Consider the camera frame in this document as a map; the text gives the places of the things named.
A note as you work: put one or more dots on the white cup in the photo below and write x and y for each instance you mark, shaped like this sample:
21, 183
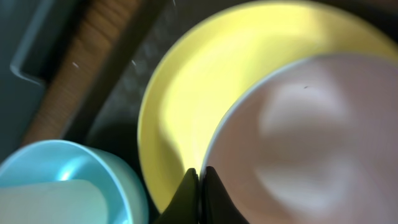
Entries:
64, 202

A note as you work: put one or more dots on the grey dishwasher rack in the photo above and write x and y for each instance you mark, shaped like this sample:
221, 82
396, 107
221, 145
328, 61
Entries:
34, 37

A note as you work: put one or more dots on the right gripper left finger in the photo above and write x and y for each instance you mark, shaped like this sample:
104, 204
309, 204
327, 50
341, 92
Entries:
183, 208

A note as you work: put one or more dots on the light blue bowl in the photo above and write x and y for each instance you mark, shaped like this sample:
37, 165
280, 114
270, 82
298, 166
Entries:
59, 160

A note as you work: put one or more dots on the pink bowl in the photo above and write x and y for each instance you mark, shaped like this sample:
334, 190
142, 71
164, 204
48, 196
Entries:
313, 142

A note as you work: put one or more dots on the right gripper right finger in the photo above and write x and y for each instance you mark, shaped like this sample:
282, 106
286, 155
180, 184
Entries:
216, 206

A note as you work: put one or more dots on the brown serving tray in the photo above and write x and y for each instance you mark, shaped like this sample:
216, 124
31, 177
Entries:
108, 116

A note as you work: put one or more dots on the yellow plate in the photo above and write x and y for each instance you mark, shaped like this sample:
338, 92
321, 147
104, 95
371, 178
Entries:
217, 60

